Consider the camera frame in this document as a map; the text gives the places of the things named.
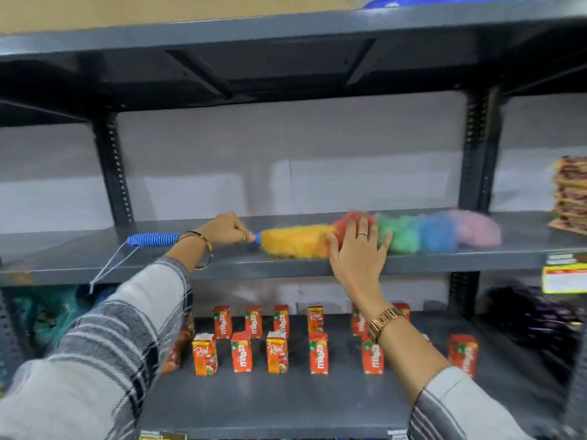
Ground person's left hand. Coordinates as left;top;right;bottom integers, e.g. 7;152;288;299
197;212;256;247

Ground person's right hand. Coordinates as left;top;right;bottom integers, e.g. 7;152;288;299
327;212;394;315

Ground rainbow fluffy duster blue handle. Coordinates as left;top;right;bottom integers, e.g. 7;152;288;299
89;210;502;294

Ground person's right forearm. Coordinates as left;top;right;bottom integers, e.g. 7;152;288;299
366;305;537;440

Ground person's left forearm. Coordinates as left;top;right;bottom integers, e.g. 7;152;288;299
0;231;214;440

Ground gold bangle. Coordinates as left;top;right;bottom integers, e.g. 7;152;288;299
176;231;215;271

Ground gold wrist watch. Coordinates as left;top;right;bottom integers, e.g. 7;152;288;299
368;307;407;343

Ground rows of orange juice cartons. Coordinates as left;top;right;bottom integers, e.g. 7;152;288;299
161;302;479;379

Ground pile of dark purple packets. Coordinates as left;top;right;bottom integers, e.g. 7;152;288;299
478;283;587;367

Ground dark grey metal shelf rack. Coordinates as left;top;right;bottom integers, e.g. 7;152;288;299
0;0;587;440

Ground yellow shelf price label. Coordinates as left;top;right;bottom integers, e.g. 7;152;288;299
541;264;587;295

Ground pile of teal packets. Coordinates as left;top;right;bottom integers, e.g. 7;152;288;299
8;286;117;360

